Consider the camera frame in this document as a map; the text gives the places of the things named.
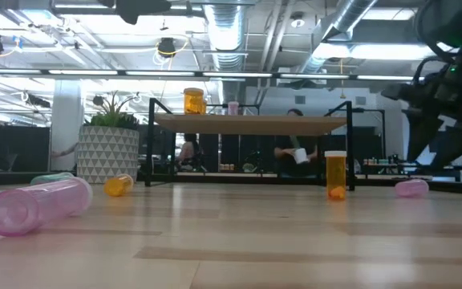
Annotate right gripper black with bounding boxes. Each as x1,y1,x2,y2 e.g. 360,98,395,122
381,39,462,172

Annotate small orange medicine bottle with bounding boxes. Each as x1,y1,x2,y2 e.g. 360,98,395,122
103,173,135,197
324,150,348,201

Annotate green medicine bottle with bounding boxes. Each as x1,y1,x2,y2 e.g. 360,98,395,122
29,171,75,186

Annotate wooden shelf black legs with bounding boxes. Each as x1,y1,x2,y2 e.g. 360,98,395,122
143,96,387,193

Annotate long LED light bar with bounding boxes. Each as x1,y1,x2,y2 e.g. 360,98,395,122
0,67,424,83

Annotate white cup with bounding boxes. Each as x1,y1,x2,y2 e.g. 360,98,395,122
294,147,310,165

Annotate succulent in patterned pot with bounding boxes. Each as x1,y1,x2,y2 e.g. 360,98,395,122
76,91,140,185

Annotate person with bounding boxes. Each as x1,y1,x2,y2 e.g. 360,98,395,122
176,133,205,173
273,108,321,178

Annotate silver ventilation duct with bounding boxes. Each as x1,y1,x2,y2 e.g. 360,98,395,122
299,0,379,74
202,0,253,105

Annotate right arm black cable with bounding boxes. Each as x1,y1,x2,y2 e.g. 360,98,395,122
414,0,459,81

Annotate black aluminium rig frame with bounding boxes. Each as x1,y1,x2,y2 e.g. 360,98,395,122
0,170,462,197

